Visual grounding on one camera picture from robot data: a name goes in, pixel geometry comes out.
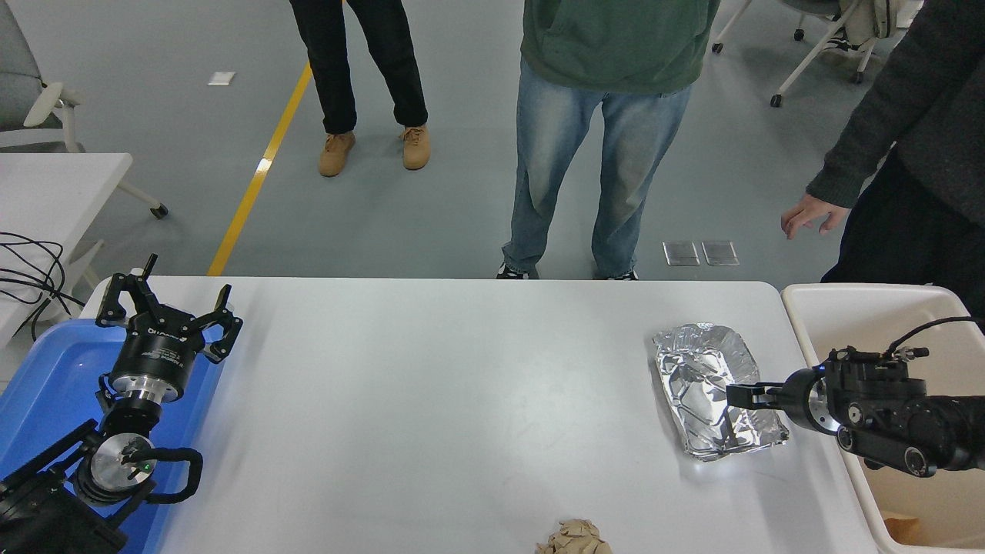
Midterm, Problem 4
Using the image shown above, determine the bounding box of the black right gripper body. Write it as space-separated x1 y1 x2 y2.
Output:
779 369 818 428

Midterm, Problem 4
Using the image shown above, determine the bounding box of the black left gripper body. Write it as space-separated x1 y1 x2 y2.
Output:
113 322 205 385

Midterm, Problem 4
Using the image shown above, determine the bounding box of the silver foil tray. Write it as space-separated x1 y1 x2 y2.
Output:
653 322 790 462

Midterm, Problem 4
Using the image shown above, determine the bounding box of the person's hand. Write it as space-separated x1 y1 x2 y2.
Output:
781 192 851 239

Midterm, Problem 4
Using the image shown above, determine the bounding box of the large pale plastic bin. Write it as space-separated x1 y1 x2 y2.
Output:
781 283 985 554

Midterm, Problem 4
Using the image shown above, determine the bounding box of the blue plastic tray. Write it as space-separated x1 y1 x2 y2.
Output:
0 319 224 554

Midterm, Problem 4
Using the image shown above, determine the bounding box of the white side table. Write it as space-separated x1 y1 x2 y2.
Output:
0 152 133 347

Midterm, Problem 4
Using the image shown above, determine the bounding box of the brown cardboard piece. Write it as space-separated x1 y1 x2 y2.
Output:
881 509 922 543

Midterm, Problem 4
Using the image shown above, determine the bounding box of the crumpled tan paper ball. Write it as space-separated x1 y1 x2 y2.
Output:
536 519 613 554

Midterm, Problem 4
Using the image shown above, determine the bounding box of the grey office chair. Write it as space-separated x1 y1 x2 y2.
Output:
0 0 169 220

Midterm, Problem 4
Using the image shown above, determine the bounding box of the person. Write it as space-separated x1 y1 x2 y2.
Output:
781 0 985 316
496 0 720 280
290 0 432 178

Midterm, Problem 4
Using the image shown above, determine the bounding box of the white wheeled chair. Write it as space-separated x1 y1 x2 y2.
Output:
712 0 886 108

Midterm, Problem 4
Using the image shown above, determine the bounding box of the beige jacket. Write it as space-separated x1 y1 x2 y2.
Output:
839 0 901 47

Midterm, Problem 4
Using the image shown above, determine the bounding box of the black cable bundle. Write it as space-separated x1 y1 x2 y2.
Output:
0 232 87 339

